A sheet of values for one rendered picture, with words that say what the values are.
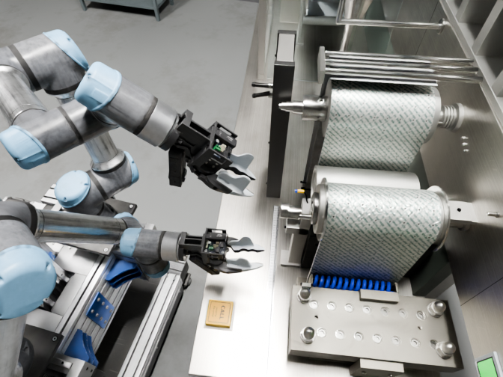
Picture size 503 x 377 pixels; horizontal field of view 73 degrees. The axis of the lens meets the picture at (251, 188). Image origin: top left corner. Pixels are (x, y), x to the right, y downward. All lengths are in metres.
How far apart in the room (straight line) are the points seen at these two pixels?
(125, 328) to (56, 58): 1.26
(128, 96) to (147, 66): 3.02
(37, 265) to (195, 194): 1.77
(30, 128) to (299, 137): 1.03
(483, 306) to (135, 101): 0.76
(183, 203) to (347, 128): 1.67
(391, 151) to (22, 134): 0.79
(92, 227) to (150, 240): 0.15
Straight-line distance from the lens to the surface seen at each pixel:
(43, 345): 1.28
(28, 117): 0.71
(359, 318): 0.96
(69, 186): 1.23
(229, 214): 1.20
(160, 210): 2.36
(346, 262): 0.90
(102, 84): 0.59
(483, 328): 0.87
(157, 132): 0.60
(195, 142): 0.62
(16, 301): 0.74
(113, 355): 1.84
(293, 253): 1.05
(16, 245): 0.72
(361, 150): 0.92
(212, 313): 1.04
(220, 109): 2.98
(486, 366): 0.86
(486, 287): 0.85
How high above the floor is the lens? 1.91
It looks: 53 degrees down
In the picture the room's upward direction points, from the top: straight up
